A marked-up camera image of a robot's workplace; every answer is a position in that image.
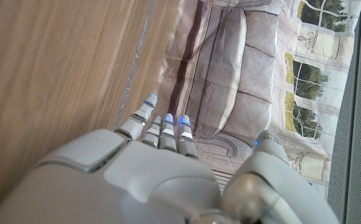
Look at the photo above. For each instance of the printed sofa room backdrop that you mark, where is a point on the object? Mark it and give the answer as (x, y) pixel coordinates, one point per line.
(255, 62)

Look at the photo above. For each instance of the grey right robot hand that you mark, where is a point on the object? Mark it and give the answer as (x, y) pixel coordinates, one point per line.
(155, 183)

